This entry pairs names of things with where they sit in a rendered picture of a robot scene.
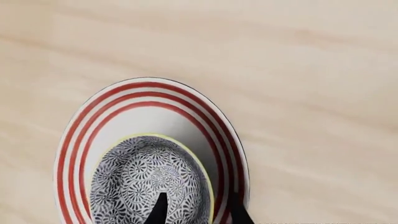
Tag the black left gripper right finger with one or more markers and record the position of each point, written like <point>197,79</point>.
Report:
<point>242,213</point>

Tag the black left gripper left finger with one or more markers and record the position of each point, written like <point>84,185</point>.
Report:
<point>159,211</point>

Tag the white plate with red rings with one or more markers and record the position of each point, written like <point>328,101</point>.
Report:
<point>155,112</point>

